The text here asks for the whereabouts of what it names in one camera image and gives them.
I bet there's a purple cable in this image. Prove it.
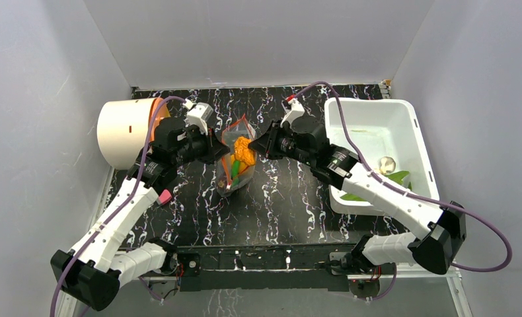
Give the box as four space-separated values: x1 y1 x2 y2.
50 96 188 317
293 81 513 273

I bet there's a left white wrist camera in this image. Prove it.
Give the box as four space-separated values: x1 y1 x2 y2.
183 99 213 135

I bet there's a yellow crinkled food piece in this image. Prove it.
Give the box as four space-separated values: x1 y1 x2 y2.
234 136 256 165

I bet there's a garlic bulb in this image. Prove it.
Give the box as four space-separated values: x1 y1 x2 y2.
378 156 396 175

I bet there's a dark red apple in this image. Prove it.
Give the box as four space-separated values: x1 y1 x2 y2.
217 178 229 191

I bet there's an orange fruit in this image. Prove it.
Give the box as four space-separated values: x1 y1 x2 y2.
230 160 254 178

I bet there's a white cylinder orange lid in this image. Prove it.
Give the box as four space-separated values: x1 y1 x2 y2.
96 98 170 170

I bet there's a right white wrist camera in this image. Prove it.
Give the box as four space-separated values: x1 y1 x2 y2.
280 94 305 127

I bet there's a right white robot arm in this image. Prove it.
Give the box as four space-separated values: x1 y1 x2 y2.
248 116 466 275

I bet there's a white plastic bin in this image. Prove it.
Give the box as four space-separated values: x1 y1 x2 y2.
324 98 439 199

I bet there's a green leaf vegetable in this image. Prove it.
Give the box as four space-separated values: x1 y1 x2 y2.
340 170 412 202

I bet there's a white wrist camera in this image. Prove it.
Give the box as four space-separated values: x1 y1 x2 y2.
183 99 213 135
280 94 305 127

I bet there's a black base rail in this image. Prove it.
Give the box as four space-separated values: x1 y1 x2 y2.
177 243 362 292

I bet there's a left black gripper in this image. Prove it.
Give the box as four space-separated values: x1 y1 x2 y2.
173 124 231 167

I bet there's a green chili pepper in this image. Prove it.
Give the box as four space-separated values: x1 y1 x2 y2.
231 160 241 185

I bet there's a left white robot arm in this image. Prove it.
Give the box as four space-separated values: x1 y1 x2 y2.
50 118 230 316

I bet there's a clear zip top bag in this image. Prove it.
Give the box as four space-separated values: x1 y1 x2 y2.
216 116 257 197

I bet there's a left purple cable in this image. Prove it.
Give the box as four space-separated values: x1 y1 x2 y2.
50 96 188 317

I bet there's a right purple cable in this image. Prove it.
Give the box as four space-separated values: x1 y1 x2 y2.
293 81 513 273

